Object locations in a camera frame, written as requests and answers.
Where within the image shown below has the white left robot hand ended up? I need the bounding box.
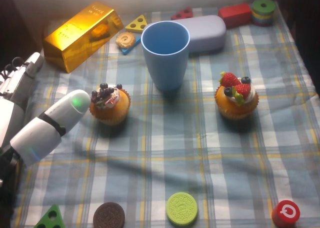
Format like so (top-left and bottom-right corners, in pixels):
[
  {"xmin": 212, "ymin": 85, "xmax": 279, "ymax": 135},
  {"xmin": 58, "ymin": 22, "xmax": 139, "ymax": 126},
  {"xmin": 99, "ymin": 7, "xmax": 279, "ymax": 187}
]
[{"xmin": 0, "ymin": 51, "xmax": 91, "ymax": 168}]

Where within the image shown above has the dark berry topped toy cupcake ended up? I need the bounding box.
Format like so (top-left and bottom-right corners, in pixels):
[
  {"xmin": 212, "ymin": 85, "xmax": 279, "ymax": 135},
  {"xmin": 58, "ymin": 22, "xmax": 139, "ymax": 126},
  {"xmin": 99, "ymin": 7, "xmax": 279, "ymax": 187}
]
[{"xmin": 89, "ymin": 82, "xmax": 132, "ymax": 126}]

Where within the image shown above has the strawberry topped toy cupcake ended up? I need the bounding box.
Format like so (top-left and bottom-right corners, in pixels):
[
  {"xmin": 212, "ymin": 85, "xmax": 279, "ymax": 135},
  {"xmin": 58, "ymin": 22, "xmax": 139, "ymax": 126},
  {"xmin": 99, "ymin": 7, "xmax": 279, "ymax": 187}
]
[{"xmin": 214, "ymin": 71, "xmax": 260, "ymax": 120}]

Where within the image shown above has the blue plastic cup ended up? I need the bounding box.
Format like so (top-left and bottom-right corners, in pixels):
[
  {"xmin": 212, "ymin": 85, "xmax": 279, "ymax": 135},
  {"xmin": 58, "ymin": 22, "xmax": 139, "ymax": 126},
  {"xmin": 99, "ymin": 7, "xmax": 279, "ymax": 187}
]
[{"xmin": 140, "ymin": 20, "xmax": 191, "ymax": 93}]

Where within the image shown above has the green triangle block with holes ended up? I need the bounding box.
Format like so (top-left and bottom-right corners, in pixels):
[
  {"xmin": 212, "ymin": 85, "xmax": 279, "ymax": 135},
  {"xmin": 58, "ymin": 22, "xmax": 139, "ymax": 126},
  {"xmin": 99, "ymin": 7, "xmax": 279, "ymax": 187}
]
[{"xmin": 33, "ymin": 204, "xmax": 65, "ymax": 228}]

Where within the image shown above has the shiny gold bar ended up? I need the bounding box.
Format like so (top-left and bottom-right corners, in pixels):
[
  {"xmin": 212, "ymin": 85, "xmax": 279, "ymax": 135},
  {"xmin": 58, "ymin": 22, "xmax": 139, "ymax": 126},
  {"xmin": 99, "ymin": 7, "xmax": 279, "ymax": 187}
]
[{"xmin": 43, "ymin": 1, "xmax": 125, "ymax": 74}]

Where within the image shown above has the brown sandwich cookie toy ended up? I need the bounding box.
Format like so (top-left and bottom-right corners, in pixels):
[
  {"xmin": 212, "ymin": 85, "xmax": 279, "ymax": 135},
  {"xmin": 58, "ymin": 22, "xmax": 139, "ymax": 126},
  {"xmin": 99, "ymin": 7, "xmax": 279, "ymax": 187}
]
[{"xmin": 92, "ymin": 201, "xmax": 126, "ymax": 228}]

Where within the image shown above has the blue wooden block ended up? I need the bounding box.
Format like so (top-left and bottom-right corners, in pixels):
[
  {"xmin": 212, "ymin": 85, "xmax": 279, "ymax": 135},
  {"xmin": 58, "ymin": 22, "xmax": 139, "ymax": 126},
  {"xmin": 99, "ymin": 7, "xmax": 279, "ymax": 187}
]
[{"xmin": 119, "ymin": 36, "xmax": 142, "ymax": 56}]

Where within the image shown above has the blue plaid tablecloth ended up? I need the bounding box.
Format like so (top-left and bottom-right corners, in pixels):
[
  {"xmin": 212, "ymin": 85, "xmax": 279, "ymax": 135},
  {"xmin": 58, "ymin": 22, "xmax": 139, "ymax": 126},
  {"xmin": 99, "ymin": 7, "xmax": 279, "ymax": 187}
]
[{"xmin": 11, "ymin": 6, "xmax": 320, "ymax": 228}]

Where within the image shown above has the yellow triangle block with holes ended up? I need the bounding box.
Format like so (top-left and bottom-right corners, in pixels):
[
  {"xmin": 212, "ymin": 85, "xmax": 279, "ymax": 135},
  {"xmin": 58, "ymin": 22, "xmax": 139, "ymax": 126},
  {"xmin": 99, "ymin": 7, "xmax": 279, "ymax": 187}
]
[{"xmin": 124, "ymin": 14, "xmax": 148, "ymax": 34}]

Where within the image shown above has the green sandwich cookie toy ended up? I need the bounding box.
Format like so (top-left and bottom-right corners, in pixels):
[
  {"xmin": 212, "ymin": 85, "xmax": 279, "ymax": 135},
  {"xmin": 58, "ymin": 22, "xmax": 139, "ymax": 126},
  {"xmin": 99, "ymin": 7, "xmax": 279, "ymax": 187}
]
[{"xmin": 166, "ymin": 192, "xmax": 199, "ymax": 226}]

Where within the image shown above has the red triangle block with holes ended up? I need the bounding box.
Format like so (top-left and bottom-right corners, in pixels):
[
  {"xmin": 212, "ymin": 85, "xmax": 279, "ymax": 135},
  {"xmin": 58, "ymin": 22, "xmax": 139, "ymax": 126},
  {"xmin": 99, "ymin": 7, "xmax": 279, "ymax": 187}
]
[{"xmin": 171, "ymin": 6, "xmax": 194, "ymax": 21}]

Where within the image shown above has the lavender glasses case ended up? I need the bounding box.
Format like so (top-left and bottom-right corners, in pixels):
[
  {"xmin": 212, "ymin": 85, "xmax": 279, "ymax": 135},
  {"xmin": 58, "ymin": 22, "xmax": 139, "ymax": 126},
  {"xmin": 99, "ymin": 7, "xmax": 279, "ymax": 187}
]
[{"xmin": 172, "ymin": 14, "xmax": 227, "ymax": 55}]

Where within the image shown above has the red rectangular block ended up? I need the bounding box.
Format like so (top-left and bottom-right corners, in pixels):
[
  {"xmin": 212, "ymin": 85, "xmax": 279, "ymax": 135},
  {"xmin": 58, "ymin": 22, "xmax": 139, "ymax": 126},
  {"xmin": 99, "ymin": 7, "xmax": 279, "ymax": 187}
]
[{"xmin": 218, "ymin": 2, "xmax": 253, "ymax": 29}]

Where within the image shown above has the red cylinder with white symbol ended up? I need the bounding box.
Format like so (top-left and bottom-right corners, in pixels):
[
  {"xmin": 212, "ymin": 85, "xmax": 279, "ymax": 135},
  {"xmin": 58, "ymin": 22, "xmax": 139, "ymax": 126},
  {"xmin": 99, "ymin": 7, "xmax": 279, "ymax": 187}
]
[{"xmin": 271, "ymin": 199, "xmax": 301, "ymax": 228}]

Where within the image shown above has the coloured ring stack toy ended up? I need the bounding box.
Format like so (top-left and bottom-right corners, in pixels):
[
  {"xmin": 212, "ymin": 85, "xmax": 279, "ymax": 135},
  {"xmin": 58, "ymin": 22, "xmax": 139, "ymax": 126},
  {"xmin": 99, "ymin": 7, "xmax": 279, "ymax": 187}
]
[{"xmin": 251, "ymin": 0, "xmax": 277, "ymax": 27}]

